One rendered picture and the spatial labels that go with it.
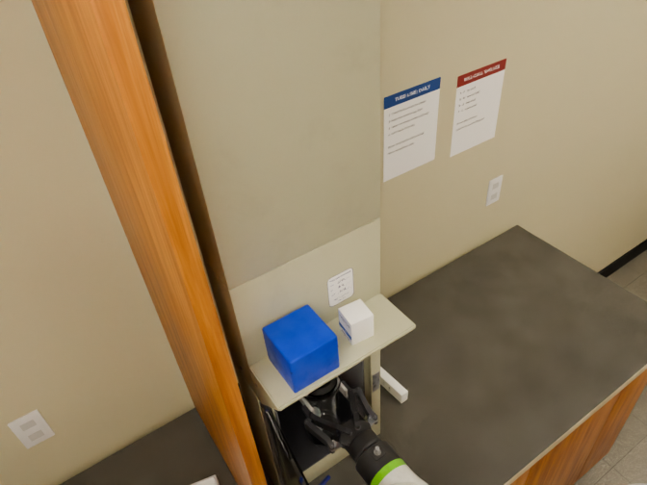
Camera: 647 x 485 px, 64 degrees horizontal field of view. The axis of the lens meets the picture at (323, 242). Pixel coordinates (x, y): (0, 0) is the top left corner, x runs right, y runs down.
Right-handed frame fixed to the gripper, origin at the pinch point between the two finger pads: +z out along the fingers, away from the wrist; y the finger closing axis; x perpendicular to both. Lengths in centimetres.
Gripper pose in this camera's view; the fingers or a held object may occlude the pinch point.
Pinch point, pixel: (320, 391)
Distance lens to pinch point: 135.3
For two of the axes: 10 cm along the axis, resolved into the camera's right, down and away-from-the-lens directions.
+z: -5.6, -5.0, 6.6
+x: 0.7, 7.7, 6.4
